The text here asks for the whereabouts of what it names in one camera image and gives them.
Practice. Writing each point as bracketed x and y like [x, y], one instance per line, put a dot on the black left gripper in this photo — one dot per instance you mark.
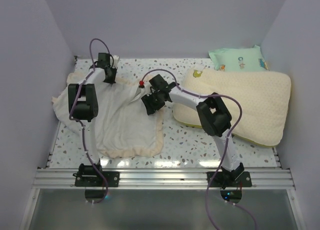
[112, 81]

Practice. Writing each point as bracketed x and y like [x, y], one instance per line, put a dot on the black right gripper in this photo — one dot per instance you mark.
[150, 107]

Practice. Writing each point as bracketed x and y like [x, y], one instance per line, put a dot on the white pillowcase with cream ruffle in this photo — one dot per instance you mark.
[122, 126]

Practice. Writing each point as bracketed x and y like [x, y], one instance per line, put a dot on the cream yellow dotted pillow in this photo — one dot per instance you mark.
[260, 100]

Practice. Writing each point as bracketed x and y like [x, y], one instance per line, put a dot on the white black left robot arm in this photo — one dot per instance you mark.
[83, 104]

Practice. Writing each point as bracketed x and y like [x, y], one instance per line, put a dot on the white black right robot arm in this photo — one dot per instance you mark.
[215, 118]

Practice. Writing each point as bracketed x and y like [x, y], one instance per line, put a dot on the green cartoon print pillow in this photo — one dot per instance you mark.
[238, 59]

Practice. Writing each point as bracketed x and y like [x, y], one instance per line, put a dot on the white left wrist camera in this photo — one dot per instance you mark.
[115, 60]

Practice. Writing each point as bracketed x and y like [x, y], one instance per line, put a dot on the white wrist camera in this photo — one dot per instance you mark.
[115, 60]
[148, 87]

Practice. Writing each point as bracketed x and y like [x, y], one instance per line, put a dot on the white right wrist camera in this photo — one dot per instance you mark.
[148, 87]

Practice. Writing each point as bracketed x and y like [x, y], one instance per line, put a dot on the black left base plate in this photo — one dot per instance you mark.
[87, 176]

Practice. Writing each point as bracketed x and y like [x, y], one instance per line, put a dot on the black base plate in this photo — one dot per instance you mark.
[225, 179]
[87, 176]

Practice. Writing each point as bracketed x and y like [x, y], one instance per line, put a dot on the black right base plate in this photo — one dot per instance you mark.
[225, 179]

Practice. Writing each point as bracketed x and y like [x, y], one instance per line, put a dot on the aluminium front rail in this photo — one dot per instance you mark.
[168, 179]

